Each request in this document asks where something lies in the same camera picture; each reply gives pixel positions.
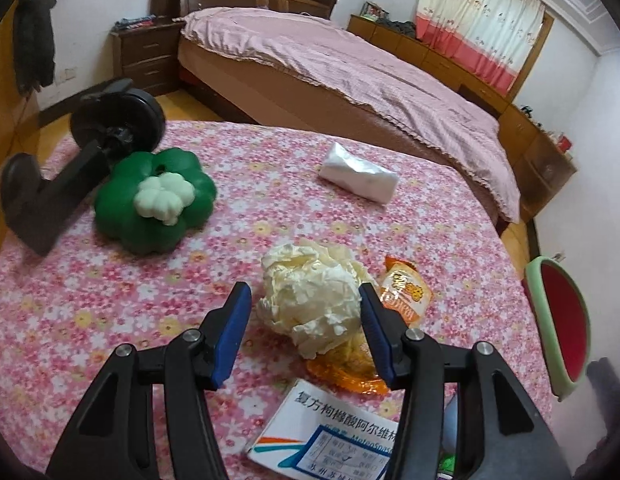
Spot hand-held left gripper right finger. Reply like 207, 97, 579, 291
358, 282, 573, 480

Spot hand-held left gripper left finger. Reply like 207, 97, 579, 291
44, 281, 253, 480

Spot orange snack packet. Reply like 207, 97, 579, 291
307, 255, 435, 395

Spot cream paper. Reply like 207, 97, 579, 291
255, 240, 376, 360

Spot red bucket with green rim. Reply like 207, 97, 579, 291
524, 256, 591, 403

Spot grey plastic packet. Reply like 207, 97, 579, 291
442, 392, 461, 456

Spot white medicine box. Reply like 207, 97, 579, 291
246, 379, 416, 480

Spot white tissue packet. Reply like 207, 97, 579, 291
317, 141, 398, 206

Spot pink floral table cloth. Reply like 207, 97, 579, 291
0, 120, 556, 480

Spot green flower toy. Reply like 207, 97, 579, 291
94, 147, 218, 256

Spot wooden cabinet unit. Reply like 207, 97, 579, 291
347, 14, 578, 223

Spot brown bed base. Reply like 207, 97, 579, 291
176, 35, 511, 233

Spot bed with pink quilt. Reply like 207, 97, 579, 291
180, 6, 522, 223

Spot dark wooden nightstand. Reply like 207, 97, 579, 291
109, 19, 187, 93

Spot dark clothes pile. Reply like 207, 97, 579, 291
377, 17, 418, 40

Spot dark clutter pile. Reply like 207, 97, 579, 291
114, 15, 157, 31

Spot white and red curtain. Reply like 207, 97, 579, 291
414, 0, 547, 92

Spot wooden wardrobe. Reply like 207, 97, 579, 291
0, 0, 41, 261

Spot black jacket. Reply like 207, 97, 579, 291
12, 0, 58, 96

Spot wooden window frame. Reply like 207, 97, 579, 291
510, 10, 555, 101

